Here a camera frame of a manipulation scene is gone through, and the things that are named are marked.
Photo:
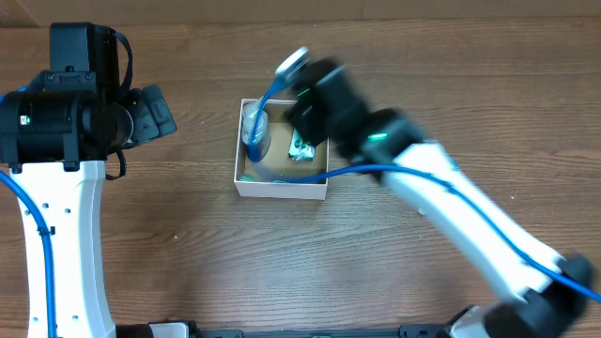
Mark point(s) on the green white toothbrush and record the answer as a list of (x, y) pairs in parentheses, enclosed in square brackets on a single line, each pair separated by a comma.
[(259, 172)]

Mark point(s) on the white cardboard box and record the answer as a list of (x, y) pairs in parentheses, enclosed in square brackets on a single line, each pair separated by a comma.
[(278, 160)]

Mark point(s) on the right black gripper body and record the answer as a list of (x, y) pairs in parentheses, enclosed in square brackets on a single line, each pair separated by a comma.
[(313, 131)]

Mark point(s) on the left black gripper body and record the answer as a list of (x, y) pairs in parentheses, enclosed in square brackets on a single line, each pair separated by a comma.
[(145, 127)]

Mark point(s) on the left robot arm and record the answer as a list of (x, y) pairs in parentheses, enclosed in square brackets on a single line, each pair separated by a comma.
[(57, 134)]

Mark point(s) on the green soap bar packet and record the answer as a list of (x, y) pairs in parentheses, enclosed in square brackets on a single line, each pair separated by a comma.
[(299, 149)]

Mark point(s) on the clear pump soap bottle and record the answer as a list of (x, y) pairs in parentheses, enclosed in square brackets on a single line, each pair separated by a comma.
[(255, 130)]

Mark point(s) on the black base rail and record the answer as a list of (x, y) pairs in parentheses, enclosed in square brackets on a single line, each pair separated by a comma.
[(305, 332)]

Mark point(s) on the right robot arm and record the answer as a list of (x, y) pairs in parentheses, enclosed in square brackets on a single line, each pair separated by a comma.
[(540, 293)]

